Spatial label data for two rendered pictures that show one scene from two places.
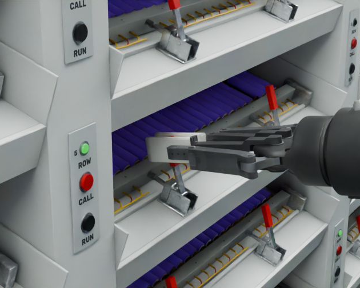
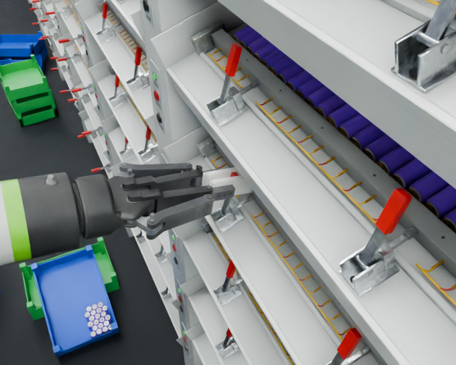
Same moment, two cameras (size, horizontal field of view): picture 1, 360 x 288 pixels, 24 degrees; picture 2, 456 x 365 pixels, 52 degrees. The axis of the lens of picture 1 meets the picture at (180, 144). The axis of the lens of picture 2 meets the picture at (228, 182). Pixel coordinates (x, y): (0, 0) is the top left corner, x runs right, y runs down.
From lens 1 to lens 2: 1.25 m
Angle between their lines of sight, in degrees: 99
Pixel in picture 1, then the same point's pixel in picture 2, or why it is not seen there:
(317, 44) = not seen: outside the picture
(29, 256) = not seen: hidden behind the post
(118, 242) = (170, 153)
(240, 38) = (273, 183)
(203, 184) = (252, 252)
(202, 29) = (282, 143)
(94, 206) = (161, 115)
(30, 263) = not seen: hidden behind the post
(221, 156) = (153, 166)
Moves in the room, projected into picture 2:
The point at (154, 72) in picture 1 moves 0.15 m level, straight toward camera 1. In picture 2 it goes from (197, 94) to (110, 66)
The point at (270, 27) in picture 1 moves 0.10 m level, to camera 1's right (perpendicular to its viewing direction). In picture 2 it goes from (318, 238) to (264, 321)
